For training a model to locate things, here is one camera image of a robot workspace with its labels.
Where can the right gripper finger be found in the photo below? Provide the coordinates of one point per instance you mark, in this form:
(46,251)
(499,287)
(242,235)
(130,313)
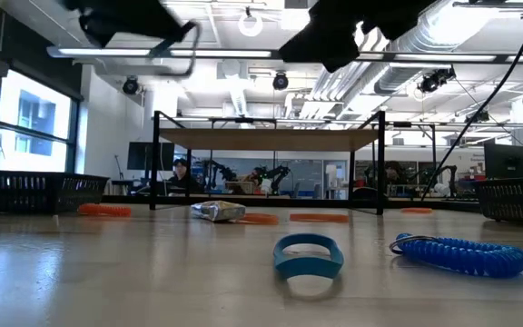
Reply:
(336,64)
(325,43)

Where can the black plastic mesh basket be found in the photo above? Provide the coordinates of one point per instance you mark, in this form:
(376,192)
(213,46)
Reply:
(516,197)
(39,191)

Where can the long ceiling light strip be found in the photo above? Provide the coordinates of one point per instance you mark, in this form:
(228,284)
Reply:
(220,53)

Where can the silver yellow snack bar wrapper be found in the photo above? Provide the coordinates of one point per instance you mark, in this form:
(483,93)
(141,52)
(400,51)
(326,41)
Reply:
(218,211)

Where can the large window with dark frame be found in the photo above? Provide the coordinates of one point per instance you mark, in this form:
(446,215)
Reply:
(34,109)

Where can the black ceiling device cluster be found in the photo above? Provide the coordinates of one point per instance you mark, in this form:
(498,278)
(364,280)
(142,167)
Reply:
(436,78)

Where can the wooden shelf with black frame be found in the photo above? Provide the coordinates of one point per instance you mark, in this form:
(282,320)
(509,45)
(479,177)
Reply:
(266,139)

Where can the black monitor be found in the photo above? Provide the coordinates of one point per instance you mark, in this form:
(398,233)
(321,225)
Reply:
(506,161)
(141,156)

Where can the black metal table frame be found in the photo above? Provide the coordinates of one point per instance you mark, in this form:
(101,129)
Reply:
(311,203)

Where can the black round ceiling device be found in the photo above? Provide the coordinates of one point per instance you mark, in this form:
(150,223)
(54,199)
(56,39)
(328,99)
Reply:
(131,85)
(280,81)

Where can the blue silicone wristband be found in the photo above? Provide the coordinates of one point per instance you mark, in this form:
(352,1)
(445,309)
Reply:
(309,269)

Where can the orange rubber band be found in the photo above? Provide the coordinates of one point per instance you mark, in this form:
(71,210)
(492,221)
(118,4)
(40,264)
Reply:
(318,218)
(261,220)
(417,211)

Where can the person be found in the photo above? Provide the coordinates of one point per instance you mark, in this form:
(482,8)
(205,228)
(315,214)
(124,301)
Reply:
(181,170)

